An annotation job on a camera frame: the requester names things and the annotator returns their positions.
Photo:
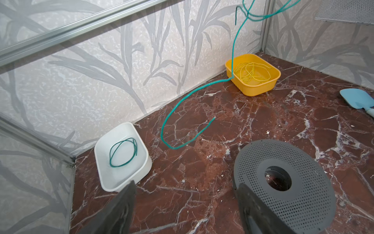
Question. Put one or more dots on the grey perforated spool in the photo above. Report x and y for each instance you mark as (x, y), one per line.
(289, 182)

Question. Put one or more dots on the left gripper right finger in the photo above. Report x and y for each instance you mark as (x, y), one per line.
(256, 216)

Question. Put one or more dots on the yellow plastic bin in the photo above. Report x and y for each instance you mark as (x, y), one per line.
(252, 75)

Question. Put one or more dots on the white wire basket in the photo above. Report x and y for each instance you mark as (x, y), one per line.
(347, 11)

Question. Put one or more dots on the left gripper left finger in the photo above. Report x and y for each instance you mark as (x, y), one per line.
(116, 216)

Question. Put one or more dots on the white plastic bin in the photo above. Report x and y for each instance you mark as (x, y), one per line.
(121, 157)

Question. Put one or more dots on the light blue spatula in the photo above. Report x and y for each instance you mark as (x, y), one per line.
(358, 99)

